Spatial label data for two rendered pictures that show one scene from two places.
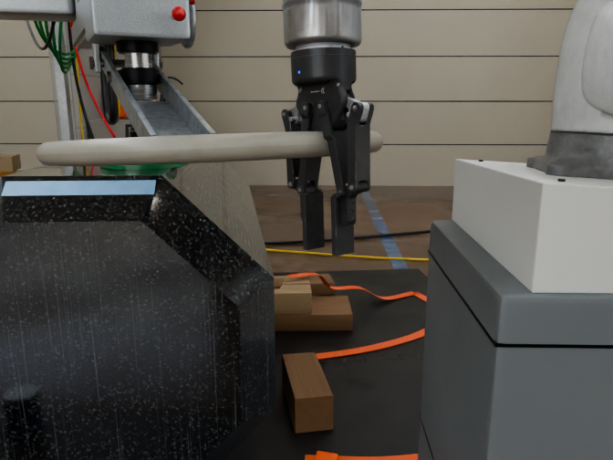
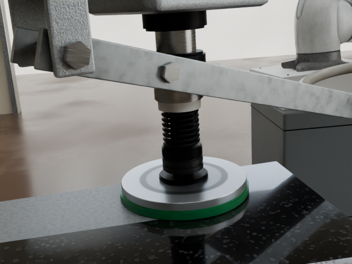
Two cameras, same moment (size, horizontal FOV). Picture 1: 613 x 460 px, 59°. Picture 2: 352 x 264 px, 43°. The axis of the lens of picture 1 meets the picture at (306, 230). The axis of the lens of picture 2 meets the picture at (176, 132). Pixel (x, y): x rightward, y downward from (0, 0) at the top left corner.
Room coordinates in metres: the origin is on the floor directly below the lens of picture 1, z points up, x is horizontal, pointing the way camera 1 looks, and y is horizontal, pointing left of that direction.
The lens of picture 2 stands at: (1.50, 1.12, 1.16)
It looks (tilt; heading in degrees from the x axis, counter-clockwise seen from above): 16 degrees down; 263
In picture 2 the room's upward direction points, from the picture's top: 3 degrees counter-clockwise
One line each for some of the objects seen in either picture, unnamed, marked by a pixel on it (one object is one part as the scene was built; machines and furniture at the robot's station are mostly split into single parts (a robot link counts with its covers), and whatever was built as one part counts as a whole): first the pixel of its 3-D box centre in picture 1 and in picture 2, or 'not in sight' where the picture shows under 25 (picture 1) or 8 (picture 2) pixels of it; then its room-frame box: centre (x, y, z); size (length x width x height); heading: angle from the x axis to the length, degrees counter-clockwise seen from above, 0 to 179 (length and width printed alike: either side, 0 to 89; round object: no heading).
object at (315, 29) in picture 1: (322, 26); not in sight; (0.66, -0.02, 1.09); 0.09 x 0.09 x 0.06
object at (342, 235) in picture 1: (342, 224); not in sight; (0.62, -0.04, 0.87); 0.03 x 0.01 x 0.07; 131
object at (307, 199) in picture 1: (313, 221); not in sight; (0.66, -0.01, 0.87); 0.03 x 0.01 x 0.07; 131
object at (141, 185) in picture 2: not in sight; (183, 179); (1.40, 0.41, 0.87); 0.21 x 0.21 x 0.01
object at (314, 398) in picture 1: (306, 389); not in sight; (1.63, 0.00, 0.07); 0.30 x 0.12 x 0.12; 10
